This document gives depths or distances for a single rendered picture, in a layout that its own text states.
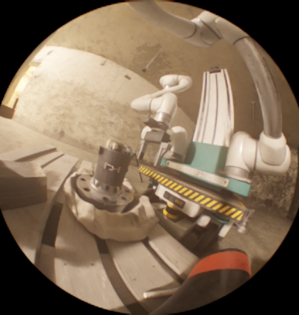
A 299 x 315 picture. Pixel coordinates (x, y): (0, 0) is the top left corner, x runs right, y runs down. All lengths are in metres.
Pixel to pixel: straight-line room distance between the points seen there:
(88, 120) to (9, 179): 2.57
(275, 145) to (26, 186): 0.77
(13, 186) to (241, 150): 0.79
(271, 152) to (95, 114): 2.94
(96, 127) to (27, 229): 2.60
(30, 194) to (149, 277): 0.33
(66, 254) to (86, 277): 0.06
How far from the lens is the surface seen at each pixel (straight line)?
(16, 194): 0.32
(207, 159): 0.70
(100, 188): 0.37
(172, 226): 0.50
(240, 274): 0.15
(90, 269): 0.24
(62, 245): 0.26
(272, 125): 0.47
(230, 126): 0.83
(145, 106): 0.54
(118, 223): 0.29
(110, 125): 2.73
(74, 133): 2.75
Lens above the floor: 0.37
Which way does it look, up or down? 1 degrees up
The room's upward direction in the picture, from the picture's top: 20 degrees clockwise
